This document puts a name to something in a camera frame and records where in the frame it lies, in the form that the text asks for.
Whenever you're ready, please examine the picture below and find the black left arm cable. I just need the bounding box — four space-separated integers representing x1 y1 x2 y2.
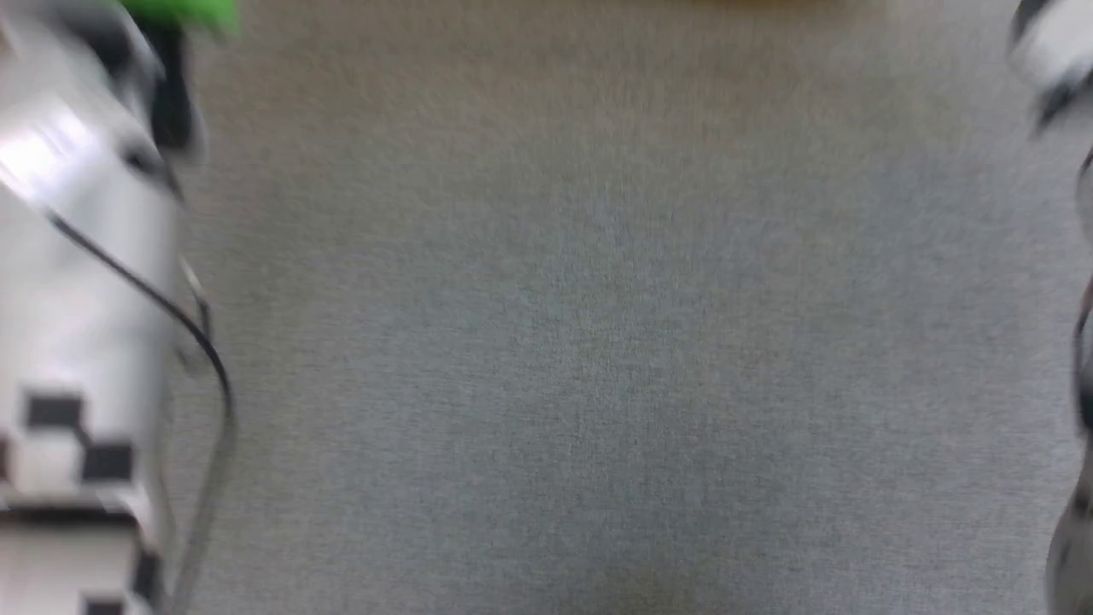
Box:
43 209 238 615

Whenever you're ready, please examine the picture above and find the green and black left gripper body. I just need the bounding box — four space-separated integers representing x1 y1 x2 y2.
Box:
118 0 242 161

